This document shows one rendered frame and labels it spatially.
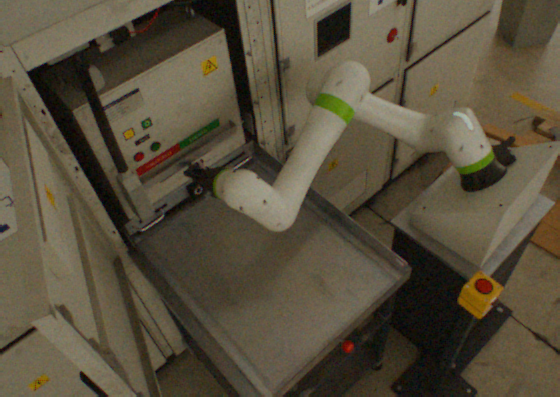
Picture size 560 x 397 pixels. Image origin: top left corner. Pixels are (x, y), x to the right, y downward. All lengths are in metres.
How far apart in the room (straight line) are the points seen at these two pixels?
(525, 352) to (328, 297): 1.21
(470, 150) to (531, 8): 2.26
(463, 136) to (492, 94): 1.94
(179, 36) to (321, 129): 0.50
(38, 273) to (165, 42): 0.89
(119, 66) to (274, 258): 0.73
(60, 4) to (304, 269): 0.98
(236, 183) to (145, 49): 0.50
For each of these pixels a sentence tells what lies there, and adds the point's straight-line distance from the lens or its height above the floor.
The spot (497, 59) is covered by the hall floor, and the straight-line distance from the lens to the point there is 3.87.
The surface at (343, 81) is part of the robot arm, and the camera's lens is 1.44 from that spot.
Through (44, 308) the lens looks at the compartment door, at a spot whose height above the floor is 1.58.
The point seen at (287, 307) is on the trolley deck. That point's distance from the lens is 1.53.
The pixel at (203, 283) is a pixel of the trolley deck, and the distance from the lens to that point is 1.61.
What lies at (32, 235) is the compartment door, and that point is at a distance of 0.90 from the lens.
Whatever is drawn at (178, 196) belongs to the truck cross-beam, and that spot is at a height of 0.90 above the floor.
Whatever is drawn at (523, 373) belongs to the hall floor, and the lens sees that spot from 2.50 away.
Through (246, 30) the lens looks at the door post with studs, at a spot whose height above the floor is 1.38.
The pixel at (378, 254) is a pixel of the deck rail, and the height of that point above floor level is 0.85.
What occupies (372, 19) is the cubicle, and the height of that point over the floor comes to 1.18.
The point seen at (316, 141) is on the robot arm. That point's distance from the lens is 1.39.
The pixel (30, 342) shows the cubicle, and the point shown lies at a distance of 1.82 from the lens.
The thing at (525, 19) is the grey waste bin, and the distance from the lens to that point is 3.86.
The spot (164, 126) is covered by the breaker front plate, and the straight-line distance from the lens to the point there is 1.58.
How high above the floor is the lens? 2.22
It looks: 50 degrees down
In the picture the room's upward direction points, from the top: 7 degrees counter-clockwise
